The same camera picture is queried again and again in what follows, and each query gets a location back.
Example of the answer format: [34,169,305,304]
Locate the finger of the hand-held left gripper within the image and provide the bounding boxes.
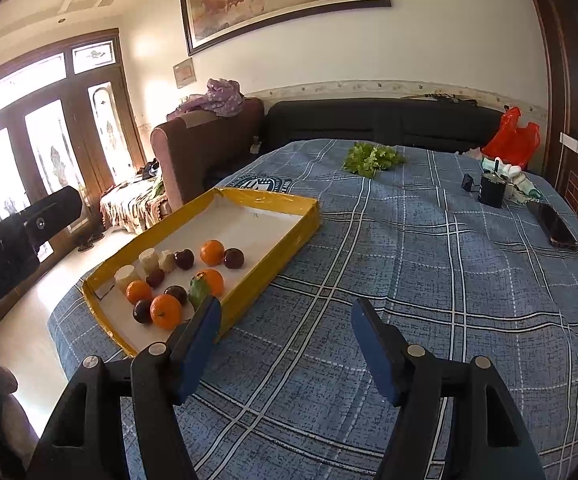
[21,186,84,251]

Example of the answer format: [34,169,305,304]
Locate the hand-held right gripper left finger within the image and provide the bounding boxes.
[26,295,223,480]

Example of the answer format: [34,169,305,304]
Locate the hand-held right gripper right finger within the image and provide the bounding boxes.
[351,297,534,480]

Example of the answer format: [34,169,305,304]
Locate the green fruit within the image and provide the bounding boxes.
[188,271,212,311]

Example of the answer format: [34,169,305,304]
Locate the yellow cardboard tray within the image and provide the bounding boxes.
[82,187,321,358]

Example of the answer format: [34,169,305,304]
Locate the person's left hand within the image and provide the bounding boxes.
[0,359,40,461]

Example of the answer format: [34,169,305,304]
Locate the pair of slippers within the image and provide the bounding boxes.
[76,231,106,253]

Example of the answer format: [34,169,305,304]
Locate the daybed with patterned cover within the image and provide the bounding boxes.
[100,176,170,234]

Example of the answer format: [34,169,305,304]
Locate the wooden glass doors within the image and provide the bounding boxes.
[0,29,146,266]

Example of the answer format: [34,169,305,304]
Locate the blue plaid bedsheet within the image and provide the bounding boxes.
[48,138,578,480]

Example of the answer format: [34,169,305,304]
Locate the dark clothes pile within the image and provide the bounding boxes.
[136,158,162,181]

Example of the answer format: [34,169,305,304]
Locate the brown armchair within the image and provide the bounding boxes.
[150,97,266,206]

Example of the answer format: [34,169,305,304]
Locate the green lettuce bunch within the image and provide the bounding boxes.
[344,142,406,179]

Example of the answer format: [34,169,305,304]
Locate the small framed picture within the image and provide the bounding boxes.
[173,58,198,90]

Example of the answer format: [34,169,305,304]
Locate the black cup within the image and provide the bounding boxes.
[478,172,507,209]

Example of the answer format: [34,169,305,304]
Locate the purple floral cloth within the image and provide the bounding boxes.
[175,78,246,119]

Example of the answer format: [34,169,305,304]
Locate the black phone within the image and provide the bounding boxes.
[527,201,578,253]

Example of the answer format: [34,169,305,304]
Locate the green and white packet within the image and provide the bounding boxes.
[505,172,541,206]

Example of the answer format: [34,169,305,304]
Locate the white bottle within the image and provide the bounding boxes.
[481,157,524,180]

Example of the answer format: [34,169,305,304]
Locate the black sofa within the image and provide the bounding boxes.
[261,98,507,155]

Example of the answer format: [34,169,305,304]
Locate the red plastic bag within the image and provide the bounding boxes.
[482,106,541,172]

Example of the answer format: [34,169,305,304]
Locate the sticks on sofa back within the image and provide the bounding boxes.
[400,91,480,107]

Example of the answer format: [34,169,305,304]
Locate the wooden door frame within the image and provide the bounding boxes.
[516,0,578,181]

